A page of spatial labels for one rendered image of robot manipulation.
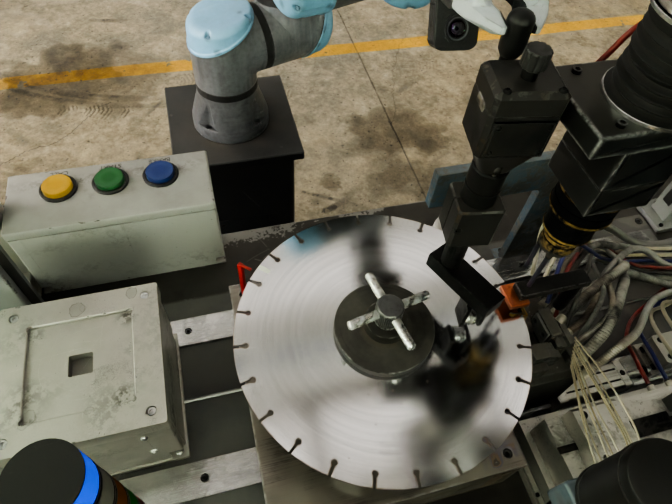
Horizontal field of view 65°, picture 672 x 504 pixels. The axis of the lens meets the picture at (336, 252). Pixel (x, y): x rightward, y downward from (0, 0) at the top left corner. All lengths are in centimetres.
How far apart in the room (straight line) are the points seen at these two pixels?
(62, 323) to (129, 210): 18
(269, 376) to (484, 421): 22
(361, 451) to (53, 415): 33
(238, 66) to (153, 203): 32
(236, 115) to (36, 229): 42
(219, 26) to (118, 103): 152
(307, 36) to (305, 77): 146
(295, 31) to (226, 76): 15
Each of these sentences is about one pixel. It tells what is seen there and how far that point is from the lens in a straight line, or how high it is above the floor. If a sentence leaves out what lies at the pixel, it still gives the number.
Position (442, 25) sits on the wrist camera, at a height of 119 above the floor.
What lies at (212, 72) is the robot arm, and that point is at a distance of 99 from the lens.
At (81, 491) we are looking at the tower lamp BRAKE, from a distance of 34.
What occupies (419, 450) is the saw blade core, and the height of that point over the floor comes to 95.
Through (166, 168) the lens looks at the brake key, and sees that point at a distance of 81.
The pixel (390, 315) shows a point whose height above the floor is 100.
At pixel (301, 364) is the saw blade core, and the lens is 57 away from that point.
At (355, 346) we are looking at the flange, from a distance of 57.
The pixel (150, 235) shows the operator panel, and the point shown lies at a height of 85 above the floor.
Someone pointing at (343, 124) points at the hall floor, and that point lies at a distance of 226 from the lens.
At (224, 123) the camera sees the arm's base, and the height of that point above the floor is 79.
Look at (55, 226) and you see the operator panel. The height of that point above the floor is 90.
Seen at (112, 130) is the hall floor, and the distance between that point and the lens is 232.
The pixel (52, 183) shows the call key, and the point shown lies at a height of 91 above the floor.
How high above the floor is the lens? 147
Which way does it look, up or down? 54 degrees down
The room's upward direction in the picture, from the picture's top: 6 degrees clockwise
